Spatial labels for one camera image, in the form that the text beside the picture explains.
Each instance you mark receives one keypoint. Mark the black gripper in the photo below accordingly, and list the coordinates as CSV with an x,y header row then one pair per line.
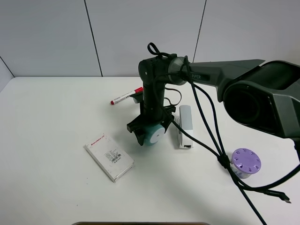
x,y
151,101

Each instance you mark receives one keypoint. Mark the teal pencil sharpener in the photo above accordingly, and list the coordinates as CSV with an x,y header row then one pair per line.
x,y
153,134

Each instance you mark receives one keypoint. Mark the dark green robot arm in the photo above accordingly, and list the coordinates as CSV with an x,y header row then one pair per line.
x,y
261,95

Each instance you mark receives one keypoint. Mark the white and grey stapler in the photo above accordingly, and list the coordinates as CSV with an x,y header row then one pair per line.
x,y
184,120

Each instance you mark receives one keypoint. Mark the red whiteboard marker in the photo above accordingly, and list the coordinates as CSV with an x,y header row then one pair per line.
x,y
125,96

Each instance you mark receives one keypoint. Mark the white cardboard box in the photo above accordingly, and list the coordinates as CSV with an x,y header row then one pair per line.
x,y
109,156

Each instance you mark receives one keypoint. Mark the purple lidded air freshener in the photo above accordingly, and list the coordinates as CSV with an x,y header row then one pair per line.
x,y
244,163

